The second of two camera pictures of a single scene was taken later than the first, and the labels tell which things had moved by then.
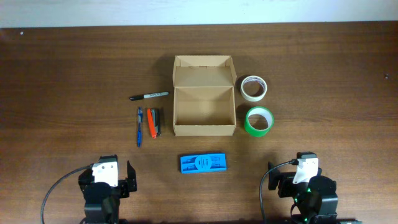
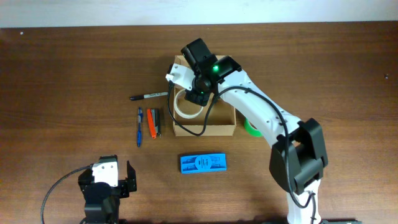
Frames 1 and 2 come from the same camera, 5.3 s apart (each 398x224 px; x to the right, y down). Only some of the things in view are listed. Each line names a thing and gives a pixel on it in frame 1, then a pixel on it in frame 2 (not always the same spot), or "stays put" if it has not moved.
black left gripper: x=123 y=185 stays put
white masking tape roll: x=253 y=78 to x=180 y=112
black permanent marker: x=138 y=97 stays put
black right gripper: x=285 y=182 to x=197 y=98
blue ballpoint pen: x=140 y=117 stays put
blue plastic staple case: x=203 y=163 stays put
